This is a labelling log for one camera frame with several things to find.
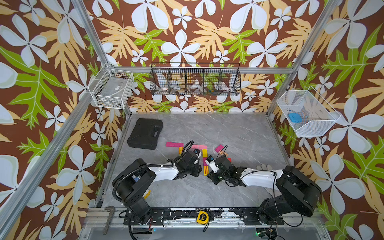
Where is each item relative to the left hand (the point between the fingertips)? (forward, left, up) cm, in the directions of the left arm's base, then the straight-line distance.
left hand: (200, 166), depth 91 cm
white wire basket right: (+20, -60, +27) cm, 69 cm away
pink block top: (+15, +3, -1) cm, 15 cm away
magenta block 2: (+16, +14, -1) cm, 22 cm away
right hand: (-4, -4, -1) cm, 6 cm away
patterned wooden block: (+11, -15, -1) cm, 19 cm away
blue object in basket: (+18, -52, +25) cm, 61 cm away
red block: (+5, -19, -1) cm, 20 cm away
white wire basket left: (+34, +53, +33) cm, 71 cm away
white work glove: (0, -40, -1) cm, 40 cm away
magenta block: (+17, +19, -2) cm, 26 cm away
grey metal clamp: (-24, +47, 0) cm, 52 cm away
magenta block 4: (+13, -13, 0) cm, 18 cm away
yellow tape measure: (-28, 0, +2) cm, 28 cm away
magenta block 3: (-2, -2, +9) cm, 9 cm away
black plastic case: (+22, +38, +3) cm, 44 cm away
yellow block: (+9, -3, 0) cm, 10 cm away
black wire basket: (+48, +4, +30) cm, 57 cm away
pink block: (+15, -1, -2) cm, 15 cm away
